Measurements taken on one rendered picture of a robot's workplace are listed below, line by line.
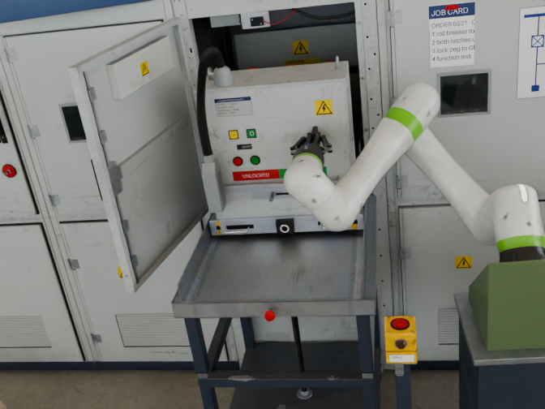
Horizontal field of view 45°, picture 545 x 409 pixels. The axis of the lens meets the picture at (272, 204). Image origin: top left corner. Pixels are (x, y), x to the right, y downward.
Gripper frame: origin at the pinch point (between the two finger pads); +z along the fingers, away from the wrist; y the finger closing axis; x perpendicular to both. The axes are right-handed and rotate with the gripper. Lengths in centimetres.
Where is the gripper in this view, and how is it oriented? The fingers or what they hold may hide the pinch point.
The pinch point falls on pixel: (315, 134)
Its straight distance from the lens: 212.3
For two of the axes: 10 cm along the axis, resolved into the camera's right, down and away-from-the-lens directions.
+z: 1.4, -4.6, 8.8
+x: -1.3, -8.9, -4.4
